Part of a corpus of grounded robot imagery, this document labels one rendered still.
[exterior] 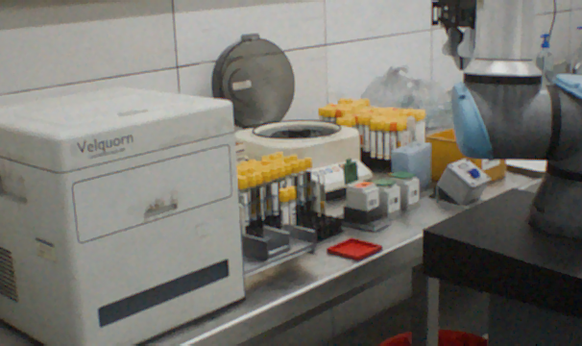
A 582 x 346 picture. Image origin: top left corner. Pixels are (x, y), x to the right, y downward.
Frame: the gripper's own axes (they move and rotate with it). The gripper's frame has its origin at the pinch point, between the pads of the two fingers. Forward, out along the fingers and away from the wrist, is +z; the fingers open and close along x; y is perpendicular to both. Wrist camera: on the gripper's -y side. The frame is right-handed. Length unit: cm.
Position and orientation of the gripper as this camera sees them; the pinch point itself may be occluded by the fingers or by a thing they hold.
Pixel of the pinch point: (464, 63)
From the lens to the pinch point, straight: 176.4
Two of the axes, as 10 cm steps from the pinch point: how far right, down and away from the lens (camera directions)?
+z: 0.4, 9.6, 2.6
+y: -7.2, 2.1, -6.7
